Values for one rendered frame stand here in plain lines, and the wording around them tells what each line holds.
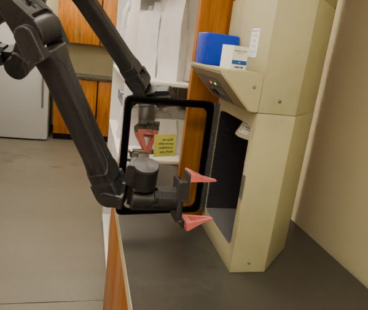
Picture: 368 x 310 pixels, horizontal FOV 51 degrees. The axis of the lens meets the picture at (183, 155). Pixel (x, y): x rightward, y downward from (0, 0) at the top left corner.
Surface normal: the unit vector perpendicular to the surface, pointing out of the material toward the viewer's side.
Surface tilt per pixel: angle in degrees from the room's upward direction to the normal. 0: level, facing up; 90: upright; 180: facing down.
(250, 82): 90
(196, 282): 0
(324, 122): 90
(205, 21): 90
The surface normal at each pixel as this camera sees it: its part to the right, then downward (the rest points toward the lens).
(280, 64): 0.22, 0.29
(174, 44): -0.43, 0.30
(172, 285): 0.12, -0.96
